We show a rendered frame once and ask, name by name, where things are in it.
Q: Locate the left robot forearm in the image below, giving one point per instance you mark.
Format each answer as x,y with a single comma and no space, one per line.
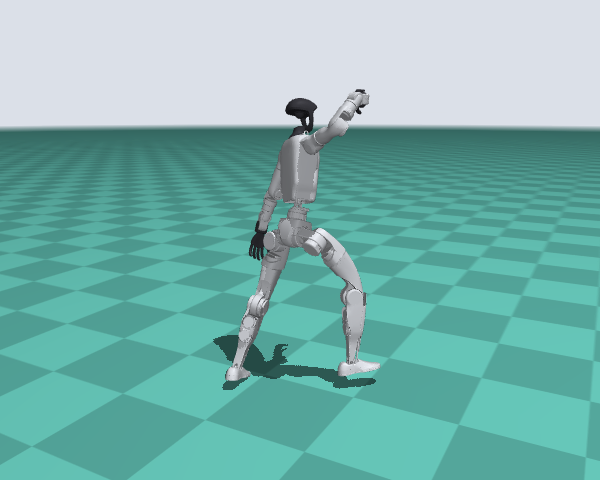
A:
267,210

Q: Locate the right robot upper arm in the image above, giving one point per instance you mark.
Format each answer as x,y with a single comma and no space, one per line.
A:
315,142

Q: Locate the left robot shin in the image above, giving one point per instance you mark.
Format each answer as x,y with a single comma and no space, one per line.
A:
249,328

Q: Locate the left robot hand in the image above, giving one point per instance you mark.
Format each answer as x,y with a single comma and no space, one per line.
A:
257,241

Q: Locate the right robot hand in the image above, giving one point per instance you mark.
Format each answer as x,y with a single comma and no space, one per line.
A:
361,106

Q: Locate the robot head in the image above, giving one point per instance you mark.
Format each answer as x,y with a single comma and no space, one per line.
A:
301,108

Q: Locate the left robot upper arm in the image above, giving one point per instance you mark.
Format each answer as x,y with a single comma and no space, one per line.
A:
274,189

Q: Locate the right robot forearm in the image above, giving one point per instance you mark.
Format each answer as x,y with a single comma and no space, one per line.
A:
351,104

